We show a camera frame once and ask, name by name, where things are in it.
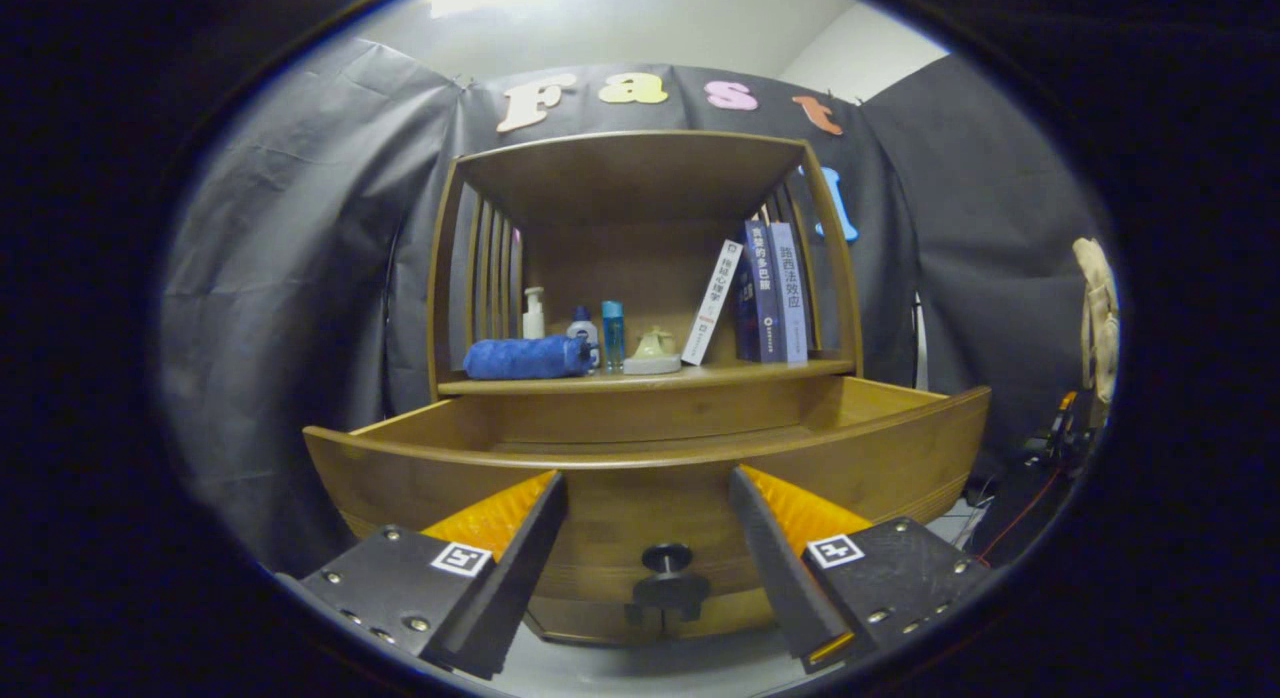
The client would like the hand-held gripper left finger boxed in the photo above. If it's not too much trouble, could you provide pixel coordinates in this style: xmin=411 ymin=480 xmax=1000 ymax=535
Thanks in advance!
xmin=275 ymin=470 xmax=569 ymax=679

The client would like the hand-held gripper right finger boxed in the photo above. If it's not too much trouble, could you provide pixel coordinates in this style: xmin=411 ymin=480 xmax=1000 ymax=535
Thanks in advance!
xmin=727 ymin=465 xmax=991 ymax=676

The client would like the black drawer knob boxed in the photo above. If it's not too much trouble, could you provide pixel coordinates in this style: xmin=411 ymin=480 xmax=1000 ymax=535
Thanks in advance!
xmin=626 ymin=543 xmax=713 ymax=624

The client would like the wooden drawer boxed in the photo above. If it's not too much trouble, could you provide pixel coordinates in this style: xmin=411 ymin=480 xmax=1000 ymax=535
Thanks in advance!
xmin=303 ymin=375 xmax=993 ymax=604

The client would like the wooden countertop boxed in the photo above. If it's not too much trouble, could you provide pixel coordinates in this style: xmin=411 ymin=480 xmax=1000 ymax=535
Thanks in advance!
xmin=437 ymin=353 xmax=857 ymax=397

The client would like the wooden cabinet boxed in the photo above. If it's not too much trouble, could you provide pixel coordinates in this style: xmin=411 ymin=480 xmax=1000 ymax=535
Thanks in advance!
xmin=428 ymin=130 xmax=863 ymax=647

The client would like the blue folded towel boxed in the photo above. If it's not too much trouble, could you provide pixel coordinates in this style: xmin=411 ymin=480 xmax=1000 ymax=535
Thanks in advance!
xmin=463 ymin=335 xmax=596 ymax=381

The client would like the short dark blue book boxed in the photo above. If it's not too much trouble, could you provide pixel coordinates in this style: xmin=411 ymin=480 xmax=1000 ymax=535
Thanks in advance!
xmin=733 ymin=268 xmax=761 ymax=362

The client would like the black device with orange parts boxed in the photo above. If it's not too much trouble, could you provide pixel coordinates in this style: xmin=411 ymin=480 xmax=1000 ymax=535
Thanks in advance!
xmin=975 ymin=390 xmax=1096 ymax=569

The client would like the white bottle with blue cap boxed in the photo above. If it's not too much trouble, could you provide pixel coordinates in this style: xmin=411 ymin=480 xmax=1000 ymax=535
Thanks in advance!
xmin=566 ymin=306 xmax=601 ymax=369

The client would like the clear blue bottle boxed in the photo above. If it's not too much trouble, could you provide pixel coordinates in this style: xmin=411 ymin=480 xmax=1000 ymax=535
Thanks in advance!
xmin=601 ymin=300 xmax=626 ymax=372

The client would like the black tripod stand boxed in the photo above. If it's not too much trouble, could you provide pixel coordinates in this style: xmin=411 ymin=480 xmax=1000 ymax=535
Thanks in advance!
xmin=910 ymin=293 xmax=929 ymax=391

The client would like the tall blue book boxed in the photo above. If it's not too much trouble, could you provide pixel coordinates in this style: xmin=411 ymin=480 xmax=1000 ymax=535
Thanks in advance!
xmin=743 ymin=219 xmax=784 ymax=365

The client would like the lavender book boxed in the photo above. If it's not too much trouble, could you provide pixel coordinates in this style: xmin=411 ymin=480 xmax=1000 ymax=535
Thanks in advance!
xmin=768 ymin=222 xmax=809 ymax=365

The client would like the white book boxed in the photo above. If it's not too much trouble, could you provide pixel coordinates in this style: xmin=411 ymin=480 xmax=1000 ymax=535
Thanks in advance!
xmin=681 ymin=240 xmax=746 ymax=367

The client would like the beige wooden object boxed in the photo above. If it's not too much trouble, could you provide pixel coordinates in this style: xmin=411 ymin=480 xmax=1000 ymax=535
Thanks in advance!
xmin=1072 ymin=237 xmax=1121 ymax=429

